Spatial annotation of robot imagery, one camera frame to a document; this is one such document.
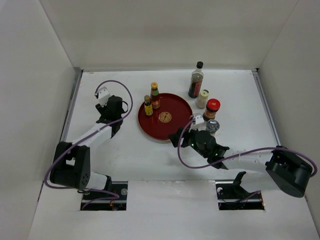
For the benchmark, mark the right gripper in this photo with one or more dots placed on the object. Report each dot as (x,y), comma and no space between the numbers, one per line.
(174,137)

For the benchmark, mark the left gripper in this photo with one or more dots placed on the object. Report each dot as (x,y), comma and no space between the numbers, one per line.
(102,109)

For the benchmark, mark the yellow label oil bottle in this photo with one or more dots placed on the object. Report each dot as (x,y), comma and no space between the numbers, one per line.
(148,108)

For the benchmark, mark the yellow cap red sauce bottle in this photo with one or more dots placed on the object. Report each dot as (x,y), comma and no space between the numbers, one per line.
(154,95)

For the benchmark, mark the clear cap pepper grinder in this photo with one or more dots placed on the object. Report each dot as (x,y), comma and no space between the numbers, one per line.
(212,126)

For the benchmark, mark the cream cap shaker bottle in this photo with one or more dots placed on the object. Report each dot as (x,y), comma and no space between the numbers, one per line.
(202,99)

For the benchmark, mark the red cap sauce jar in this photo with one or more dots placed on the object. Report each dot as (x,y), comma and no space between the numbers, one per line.
(212,107)

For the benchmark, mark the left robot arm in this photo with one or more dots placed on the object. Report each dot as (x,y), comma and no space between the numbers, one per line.
(71,167)

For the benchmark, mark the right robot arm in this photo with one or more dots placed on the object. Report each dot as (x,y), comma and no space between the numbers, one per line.
(262,169)

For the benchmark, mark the red round tray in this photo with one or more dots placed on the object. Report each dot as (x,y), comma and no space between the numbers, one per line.
(174,113)

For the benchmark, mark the dark soy sauce bottle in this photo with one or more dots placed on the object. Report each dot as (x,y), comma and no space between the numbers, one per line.
(196,80)

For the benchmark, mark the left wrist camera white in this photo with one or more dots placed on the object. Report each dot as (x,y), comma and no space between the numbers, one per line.
(103,96)

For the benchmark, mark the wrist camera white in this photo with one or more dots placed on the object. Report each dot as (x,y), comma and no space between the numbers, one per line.
(103,96)
(198,122)

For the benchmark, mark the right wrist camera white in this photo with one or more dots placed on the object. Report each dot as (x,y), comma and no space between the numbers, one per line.
(198,122)

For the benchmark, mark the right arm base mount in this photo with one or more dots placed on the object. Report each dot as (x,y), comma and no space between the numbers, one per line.
(232,197)

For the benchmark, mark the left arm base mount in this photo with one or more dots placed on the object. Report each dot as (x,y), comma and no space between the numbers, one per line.
(98,201)

